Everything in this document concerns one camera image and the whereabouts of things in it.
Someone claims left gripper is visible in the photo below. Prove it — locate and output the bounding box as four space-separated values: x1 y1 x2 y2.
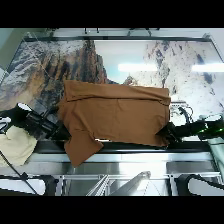
46 119 73 142

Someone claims cream garment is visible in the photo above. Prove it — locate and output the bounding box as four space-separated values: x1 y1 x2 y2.
0 125 39 168

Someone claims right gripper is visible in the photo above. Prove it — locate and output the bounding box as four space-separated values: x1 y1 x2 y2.
155 121 179 144

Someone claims pale green garment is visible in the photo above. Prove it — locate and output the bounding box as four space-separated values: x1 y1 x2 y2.
207 137 224 183

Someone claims black cable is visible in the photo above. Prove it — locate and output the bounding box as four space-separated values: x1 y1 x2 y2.
0 149 40 196

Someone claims brown T-shirt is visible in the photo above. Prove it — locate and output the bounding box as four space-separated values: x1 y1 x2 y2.
57 79 173 168

